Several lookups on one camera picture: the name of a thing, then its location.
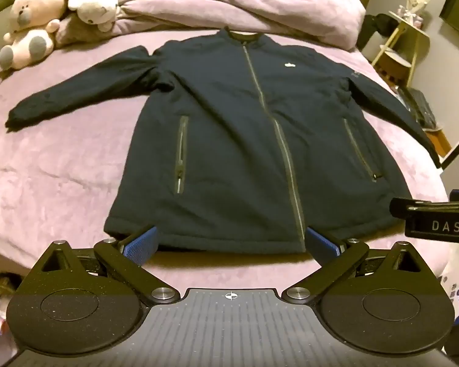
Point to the wrapped flower bouquet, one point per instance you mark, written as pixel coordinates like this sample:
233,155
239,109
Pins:
415,2

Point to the dark navy zip jacket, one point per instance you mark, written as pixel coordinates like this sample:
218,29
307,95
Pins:
233,141

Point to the cream teddy bear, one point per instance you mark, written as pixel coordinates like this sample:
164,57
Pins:
30,19

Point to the white plush toy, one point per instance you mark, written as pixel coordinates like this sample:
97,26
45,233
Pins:
91,4

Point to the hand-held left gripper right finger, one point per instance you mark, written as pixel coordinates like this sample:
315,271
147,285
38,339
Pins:
321,245

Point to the purple bed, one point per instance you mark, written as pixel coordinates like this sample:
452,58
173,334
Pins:
61,160

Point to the side table with yellow legs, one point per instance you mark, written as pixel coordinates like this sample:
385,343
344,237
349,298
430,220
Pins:
413,30

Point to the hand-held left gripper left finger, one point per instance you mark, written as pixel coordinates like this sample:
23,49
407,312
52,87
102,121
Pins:
140,241

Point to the black item in plastic bag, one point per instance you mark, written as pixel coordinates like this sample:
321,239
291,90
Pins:
419,107

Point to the purple duvet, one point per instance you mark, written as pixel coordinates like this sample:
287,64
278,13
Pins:
290,7

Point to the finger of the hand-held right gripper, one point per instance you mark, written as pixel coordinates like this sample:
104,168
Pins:
424,206

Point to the black clothing heap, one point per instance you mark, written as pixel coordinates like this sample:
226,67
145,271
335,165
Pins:
378,26

